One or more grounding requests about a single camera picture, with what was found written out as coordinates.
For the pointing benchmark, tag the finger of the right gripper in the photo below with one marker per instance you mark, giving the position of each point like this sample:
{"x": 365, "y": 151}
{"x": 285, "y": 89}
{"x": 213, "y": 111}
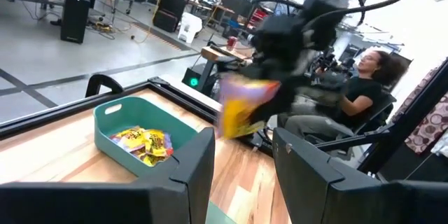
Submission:
{"x": 285, "y": 101}
{"x": 264, "y": 73}

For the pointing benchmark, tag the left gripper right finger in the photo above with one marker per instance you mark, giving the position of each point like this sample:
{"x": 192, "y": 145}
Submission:
{"x": 332, "y": 199}

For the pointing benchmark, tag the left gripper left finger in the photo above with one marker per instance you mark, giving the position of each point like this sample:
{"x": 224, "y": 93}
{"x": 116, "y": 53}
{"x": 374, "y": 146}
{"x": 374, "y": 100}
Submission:
{"x": 105, "y": 203}

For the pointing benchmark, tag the yellow Sour Patch bag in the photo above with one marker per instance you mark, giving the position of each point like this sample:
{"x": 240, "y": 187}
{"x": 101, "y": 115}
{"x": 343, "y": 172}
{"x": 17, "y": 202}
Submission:
{"x": 155, "y": 141}
{"x": 127, "y": 138}
{"x": 150, "y": 160}
{"x": 245, "y": 108}

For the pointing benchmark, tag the translucent green plastic bin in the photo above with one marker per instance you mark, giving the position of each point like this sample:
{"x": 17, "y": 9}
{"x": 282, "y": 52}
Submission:
{"x": 218, "y": 215}

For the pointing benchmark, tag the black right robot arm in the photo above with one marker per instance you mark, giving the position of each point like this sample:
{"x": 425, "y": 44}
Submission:
{"x": 325, "y": 7}

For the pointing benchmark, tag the red cup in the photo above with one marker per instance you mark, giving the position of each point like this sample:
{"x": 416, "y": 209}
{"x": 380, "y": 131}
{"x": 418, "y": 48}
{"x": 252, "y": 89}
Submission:
{"x": 231, "y": 43}

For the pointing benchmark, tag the wooden distant table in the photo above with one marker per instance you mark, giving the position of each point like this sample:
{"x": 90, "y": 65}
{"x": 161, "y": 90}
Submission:
{"x": 220, "y": 53}

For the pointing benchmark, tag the black box green light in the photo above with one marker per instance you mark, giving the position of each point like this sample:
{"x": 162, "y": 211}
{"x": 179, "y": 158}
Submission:
{"x": 193, "y": 78}

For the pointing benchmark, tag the seated person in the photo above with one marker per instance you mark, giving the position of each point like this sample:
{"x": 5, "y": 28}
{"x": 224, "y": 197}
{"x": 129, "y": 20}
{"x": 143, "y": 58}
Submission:
{"x": 364, "y": 91}

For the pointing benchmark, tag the white plastic chair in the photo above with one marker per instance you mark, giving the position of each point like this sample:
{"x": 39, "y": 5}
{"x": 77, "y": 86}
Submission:
{"x": 190, "y": 28}

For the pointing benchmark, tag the black office chair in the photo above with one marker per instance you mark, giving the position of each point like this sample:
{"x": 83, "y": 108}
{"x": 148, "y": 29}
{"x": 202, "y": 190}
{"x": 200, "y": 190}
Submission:
{"x": 381, "y": 108}

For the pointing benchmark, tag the opaque teal plastic bin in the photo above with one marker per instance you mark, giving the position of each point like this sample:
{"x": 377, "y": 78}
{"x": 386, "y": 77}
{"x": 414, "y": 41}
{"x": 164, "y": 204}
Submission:
{"x": 154, "y": 115}

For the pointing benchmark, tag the black equipment case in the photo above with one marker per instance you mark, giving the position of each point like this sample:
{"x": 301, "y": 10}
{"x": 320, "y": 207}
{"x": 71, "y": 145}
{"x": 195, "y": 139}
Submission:
{"x": 171, "y": 10}

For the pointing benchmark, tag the patterned curtain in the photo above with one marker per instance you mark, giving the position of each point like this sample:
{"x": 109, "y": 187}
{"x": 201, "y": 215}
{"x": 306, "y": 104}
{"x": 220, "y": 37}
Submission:
{"x": 430, "y": 122}

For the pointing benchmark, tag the black table clamp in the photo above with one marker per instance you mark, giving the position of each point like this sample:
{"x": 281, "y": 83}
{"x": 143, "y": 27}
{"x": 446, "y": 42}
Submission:
{"x": 101, "y": 77}

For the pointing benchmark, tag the black tower case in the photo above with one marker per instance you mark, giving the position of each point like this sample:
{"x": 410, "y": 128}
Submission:
{"x": 74, "y": 17}

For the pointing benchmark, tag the black rig frame post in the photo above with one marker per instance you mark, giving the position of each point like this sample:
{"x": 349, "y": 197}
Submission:
{"x": 406, "y": 119}

